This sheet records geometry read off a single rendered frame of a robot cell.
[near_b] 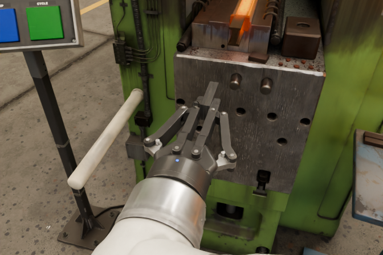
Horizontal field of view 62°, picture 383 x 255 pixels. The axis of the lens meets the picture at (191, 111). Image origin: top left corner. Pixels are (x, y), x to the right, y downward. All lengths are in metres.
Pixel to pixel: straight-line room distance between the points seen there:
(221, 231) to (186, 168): 1.00
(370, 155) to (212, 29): 0.51
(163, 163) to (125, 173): 1.41
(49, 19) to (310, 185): 1.07
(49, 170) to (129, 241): 1.63
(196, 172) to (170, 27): 0.73
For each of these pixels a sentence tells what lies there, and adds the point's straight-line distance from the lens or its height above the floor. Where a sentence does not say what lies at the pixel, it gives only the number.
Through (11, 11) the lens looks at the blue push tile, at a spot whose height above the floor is 1.04.
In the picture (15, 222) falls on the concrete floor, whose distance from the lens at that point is 1.76.
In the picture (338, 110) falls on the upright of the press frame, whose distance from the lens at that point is 1.13.
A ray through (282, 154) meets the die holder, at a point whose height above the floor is 0.63.
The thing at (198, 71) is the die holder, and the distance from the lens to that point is 0.85.
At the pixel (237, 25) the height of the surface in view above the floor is 1.02.
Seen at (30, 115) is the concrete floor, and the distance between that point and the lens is 2.35.
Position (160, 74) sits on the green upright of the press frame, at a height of 0.72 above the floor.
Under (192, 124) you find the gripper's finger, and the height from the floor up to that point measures 1.01.
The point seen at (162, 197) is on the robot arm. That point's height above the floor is 1.04.
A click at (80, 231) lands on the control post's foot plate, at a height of 0.01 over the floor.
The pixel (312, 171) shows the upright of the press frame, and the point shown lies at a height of 0.39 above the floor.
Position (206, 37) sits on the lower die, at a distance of 0.87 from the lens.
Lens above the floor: 1.30
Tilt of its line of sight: 37 degrees down
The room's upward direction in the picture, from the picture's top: straight up
